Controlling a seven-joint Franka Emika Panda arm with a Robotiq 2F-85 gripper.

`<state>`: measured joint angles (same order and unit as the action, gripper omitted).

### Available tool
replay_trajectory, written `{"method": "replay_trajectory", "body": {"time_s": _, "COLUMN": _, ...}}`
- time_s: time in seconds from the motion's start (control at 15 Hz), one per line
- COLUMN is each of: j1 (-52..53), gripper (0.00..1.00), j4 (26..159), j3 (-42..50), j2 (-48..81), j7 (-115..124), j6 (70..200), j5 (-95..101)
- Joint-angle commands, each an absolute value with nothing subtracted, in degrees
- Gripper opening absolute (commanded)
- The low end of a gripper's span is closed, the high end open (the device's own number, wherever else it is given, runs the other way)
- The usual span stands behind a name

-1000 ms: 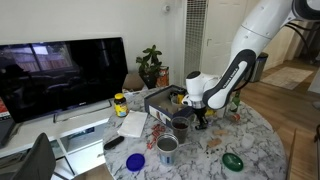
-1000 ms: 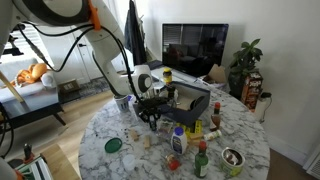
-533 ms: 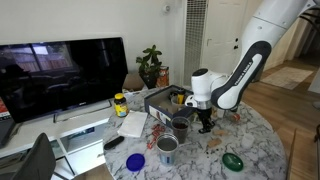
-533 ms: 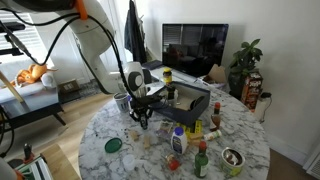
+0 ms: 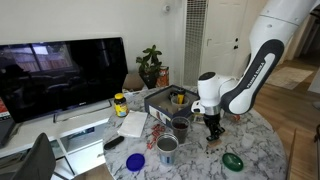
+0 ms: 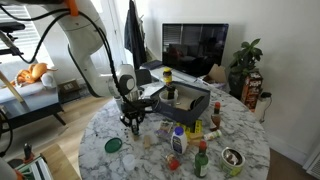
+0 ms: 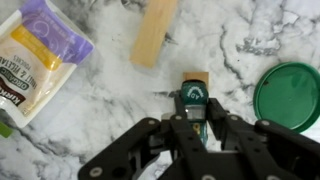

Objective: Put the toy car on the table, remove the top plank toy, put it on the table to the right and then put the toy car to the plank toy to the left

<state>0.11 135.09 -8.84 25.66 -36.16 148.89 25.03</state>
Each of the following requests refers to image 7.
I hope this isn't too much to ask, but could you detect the green toy car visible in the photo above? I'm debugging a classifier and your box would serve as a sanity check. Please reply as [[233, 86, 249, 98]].
[[180, 79, 210, 151]]

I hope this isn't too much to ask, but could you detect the green plastic lid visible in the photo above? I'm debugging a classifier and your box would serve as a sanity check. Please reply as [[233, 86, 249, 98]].
[[253, 61, 320, 134]]

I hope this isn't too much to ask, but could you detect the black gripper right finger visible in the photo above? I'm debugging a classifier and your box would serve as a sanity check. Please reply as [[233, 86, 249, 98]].
[[207, 97, 320, 180]]

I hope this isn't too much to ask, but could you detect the pale wooden plank toy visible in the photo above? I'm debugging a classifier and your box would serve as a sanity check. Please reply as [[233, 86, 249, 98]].
[[129, 0, 179, 69]]

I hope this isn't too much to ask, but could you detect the purple white fruit pouch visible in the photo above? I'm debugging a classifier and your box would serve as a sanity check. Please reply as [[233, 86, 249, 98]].
[[0, 0, 95, 129]]

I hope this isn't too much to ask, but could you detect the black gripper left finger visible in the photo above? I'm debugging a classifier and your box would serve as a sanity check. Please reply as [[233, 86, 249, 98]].
[[78, 89, 221, 180]]

